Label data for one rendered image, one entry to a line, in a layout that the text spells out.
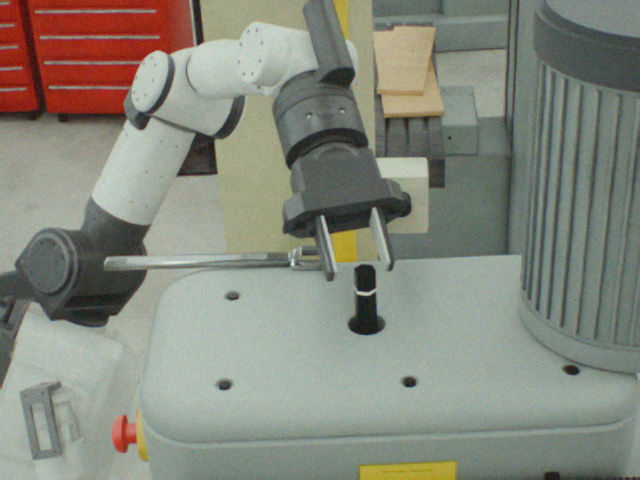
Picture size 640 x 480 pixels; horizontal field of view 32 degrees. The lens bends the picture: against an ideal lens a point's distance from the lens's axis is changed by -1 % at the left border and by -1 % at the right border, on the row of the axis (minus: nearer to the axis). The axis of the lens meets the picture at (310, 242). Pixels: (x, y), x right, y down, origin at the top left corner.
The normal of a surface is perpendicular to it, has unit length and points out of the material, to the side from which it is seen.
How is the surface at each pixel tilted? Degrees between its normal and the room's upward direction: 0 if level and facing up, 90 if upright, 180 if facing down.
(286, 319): 0
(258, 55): 68
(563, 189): 90
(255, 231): 90
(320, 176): 30
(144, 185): 92
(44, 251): 62
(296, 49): 39
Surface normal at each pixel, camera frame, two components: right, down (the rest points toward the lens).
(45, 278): -0.54, 0.00
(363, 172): 0.07, -0.48
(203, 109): 0.36, 0.49
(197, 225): -0.05, -0.85
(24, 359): 0.21, -0.03
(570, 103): -0.80, 0.35
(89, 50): -0.14, 0.53
